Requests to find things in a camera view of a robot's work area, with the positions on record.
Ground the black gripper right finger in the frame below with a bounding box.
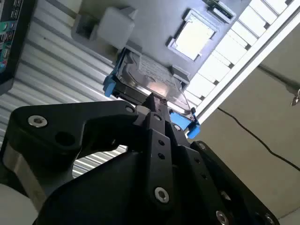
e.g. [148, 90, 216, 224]
[161, 99, 280, 225]

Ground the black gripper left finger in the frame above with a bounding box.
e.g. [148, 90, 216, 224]
[1, 93, 176, 211]

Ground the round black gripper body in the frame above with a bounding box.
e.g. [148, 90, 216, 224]
[36, 150, 211, 225]

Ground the hard disk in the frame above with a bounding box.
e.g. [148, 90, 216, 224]
[103, 45, 201, 139]

